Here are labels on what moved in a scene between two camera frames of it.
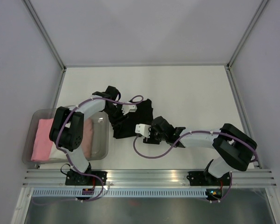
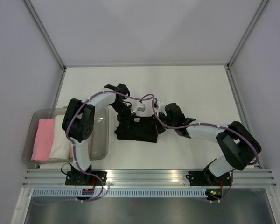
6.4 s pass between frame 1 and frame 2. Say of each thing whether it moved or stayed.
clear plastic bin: stayed
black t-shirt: moved
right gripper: moved
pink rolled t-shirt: stayed
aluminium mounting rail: stayed
